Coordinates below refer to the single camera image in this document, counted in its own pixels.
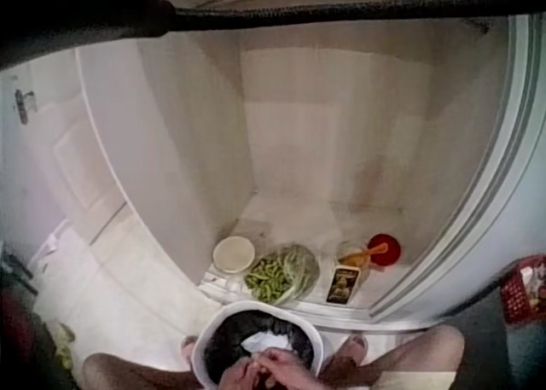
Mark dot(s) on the person's right hand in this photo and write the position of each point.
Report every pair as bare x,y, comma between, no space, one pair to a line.
288,370

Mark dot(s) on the person's left hand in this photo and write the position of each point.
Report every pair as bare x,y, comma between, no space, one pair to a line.
241,377

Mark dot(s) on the person's right fingers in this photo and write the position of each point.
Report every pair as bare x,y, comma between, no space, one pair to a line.
266,358

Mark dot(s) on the person's left fingers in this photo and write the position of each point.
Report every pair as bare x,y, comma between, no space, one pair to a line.
252,366

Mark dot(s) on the white paper scrap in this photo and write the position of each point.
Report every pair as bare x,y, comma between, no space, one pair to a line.
264,343

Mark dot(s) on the black bin liner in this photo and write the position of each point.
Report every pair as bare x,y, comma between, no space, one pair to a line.
226,343

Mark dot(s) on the white plastic bucket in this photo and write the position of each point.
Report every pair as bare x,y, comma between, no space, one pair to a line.
198,356

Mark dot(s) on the pile of green beans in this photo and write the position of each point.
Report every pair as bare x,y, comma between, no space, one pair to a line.
268,277

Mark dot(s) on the clear plastic bag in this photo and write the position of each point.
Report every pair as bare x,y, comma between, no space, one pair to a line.
305,266

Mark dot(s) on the black printed box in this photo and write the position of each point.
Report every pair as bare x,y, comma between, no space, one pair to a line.
343,284

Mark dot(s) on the white round bowl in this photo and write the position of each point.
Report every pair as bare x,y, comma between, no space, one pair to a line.
234,253

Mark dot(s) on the clear glass jar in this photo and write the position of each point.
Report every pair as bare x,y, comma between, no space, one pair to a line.
347,253

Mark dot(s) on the person's legs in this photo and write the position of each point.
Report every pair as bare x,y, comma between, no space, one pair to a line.
409,351

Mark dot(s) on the orange plastic spoon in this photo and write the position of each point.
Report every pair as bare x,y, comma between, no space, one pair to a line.
372,251

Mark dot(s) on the red plastic bowl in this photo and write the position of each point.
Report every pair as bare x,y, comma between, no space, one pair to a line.
390,247

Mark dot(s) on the dark heap of clothes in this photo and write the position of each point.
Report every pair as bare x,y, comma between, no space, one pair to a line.
25,330

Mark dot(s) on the red plastic basket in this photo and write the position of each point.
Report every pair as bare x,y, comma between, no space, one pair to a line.
522,294

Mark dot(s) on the white door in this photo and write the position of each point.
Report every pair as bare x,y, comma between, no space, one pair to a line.
81,164

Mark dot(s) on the sliding glass door frame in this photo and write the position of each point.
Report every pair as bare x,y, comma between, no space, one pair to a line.
482,219

